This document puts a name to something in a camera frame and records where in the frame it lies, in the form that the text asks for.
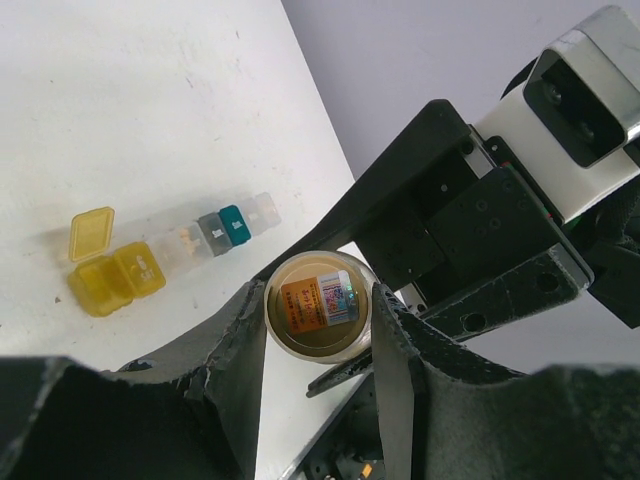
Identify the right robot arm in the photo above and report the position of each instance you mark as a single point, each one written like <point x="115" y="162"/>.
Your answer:
<point x="605" y="236"/>

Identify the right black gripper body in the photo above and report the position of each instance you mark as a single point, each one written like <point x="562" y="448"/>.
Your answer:
<point x="481" y="252"/>

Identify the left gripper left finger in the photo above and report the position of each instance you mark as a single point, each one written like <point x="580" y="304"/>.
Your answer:
<point x="188" y="410"/>

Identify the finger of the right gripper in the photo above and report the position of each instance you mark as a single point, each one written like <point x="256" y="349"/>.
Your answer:
<point x="433" y="132"/>
<point x="435" y="338"/>

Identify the clear orange pill bottle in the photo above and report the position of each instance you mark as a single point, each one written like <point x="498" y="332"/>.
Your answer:
<point x="318" y="306"/>

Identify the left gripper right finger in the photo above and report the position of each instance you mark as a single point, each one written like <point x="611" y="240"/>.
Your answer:
<point x="561" y="422"/>

